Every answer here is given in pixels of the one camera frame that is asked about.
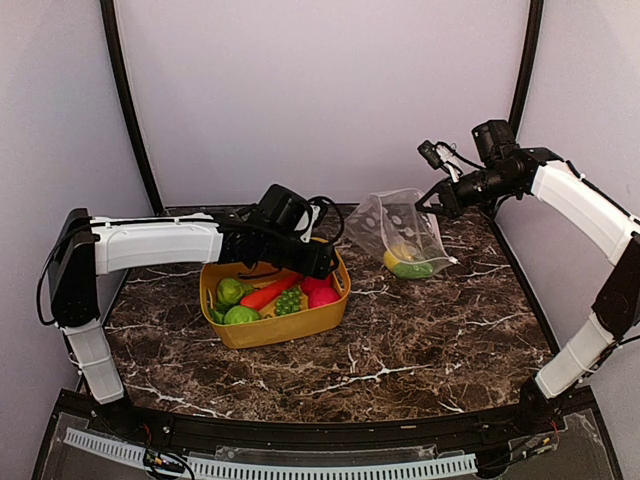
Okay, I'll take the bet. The black frame post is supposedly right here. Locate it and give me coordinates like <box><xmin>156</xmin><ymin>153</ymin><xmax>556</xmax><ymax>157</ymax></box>
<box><xmin>99</xmin><ymin>0</ymin><xmax>164</xmax><ymax>215</ymax></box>
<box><xmin>508</xmin><ymin>0</ymin><xmax>544</xmax><ymax>135</ymax></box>

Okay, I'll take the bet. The green grape bunch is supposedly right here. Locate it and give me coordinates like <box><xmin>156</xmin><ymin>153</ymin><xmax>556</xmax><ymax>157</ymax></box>
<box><xmin>275</xmin><ymin>286</ymin><xmax>303</xmax><ymax>316</ymax></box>

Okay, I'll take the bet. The orange carrot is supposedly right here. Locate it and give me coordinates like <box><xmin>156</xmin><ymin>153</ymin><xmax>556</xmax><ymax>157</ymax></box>
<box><xmin>240</xmin><ymin>274</ymin><xmax>301</xmax><ymax>310</ymax></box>

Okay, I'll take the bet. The left black frame post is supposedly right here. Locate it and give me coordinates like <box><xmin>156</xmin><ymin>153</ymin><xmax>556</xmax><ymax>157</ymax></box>
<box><xmin>99</xmin><ymin>0</ymin><xmax>164</xmax><ymax>215</ymax></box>

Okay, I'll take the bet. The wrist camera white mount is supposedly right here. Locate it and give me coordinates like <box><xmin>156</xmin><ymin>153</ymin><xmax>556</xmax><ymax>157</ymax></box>
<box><xmin>417</xmin><ymin>140</ymin><xmax>464</xmax><ymax>183</ymax></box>
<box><xmin>296</xmin><ymin>203</ymin><xmax>321</xmax><ymax>243</ymax></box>

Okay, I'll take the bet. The green leafy vegetable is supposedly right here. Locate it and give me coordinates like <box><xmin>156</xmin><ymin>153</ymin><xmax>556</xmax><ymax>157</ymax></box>
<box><xmin>208</xmin><ymin>306</ymin><xmax>228</xmax><ymax>325</ymax></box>

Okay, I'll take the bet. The clear zip top bag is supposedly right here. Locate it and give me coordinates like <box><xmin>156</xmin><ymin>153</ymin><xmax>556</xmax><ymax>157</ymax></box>
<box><xmin>345</xmin><ymin>188</ymin><xmax>458</xmax><ymax>277</ymax></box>

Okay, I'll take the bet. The red tomato front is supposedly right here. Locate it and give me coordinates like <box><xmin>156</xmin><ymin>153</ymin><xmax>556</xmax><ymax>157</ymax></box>
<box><xmin>308</xmin><ymin>287</ymin><xmax>341</xmax><ymax>309</ymax></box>

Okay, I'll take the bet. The yellow lemon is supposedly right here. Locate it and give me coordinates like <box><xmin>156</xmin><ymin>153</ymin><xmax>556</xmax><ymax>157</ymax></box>
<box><xmin>383</xmin><ymin>243</ymin><xmax>415</xmax><ymax>270</ymax></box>

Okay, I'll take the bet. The green chayote front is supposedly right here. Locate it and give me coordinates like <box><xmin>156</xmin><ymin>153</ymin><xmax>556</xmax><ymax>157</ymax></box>
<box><xmin>223</xmin><ymin>305</ymin><xmax>262</xmax><ymax>326</ymax></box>

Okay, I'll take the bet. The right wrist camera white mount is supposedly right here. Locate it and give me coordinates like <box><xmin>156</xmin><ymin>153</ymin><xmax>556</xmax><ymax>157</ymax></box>
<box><xmin>417</xmin><ymin>140</ymin><xmax>464</xmax><ymax>183</ymax></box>

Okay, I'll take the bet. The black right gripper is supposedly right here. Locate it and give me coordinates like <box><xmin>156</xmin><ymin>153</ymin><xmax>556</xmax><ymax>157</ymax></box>
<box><xmin>415</xmin><ymin>164</ymin><xmax>519</xmax><ymax>218</ymax></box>

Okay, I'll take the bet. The white slotted cable duct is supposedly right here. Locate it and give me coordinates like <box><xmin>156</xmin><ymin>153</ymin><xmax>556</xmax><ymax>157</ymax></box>
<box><xmin>64</xmin><ymin>427</ymin><xmax>478</xmax><ymax>479</ymax></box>

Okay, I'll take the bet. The yellow plastic basket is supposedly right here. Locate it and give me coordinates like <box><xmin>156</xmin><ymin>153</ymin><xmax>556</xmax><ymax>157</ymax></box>
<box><xmin>200</xmin><ymin>257</ymin><xmax>351</xmax><ymax>349</ymax></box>

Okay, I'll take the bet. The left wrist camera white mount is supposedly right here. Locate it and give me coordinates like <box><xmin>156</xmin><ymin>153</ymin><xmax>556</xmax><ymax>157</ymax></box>
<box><xmin>296</xmin><ymin>203</ymin><xmax>321</xmax><ymax>243</ymax></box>

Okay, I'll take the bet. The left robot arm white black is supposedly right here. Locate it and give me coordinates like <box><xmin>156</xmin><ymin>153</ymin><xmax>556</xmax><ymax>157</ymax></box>
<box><xmin>36</xmin><ymin>184</ymin><xmax>338</xmax><ymax>436</ymax></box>

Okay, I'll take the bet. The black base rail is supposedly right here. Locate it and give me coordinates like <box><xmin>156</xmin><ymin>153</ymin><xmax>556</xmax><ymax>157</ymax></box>
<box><xmin>41</xmin><ymin>387</ymin><xmax>610</xmax><ymax>457</ymax></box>

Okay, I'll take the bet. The green bumpy cucumber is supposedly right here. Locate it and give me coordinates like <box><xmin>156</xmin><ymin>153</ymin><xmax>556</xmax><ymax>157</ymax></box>
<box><xmin>391</xmin><ymin>262</ymin><xmax>434</xmax><ymax>279</ymax></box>

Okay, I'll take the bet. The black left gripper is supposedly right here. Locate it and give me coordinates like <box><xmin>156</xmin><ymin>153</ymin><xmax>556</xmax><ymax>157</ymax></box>
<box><xmin>261</xmin><ymin>229</ymin><xmax>339</xmax><ymax>278</ymax></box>

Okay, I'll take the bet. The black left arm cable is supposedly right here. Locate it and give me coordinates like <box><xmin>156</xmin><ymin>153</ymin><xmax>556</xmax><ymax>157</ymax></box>
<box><xmin>307</xmin><ymin>195</ymin><xmax>347</xmax><ymax>249</ymax></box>

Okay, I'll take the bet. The right black frame post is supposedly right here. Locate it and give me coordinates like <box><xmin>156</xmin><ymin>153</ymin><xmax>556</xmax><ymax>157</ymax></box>
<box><xmin>508</xmin><ymin>0</ymin><xmax>544</xmax><ymax>135</ymax></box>

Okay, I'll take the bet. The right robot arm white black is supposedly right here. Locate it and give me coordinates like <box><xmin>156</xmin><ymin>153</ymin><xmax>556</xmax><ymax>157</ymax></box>
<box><xmin>415</xmin><ymin>120</ymin><xmax>639</xmax><ymax>434</ymax></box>

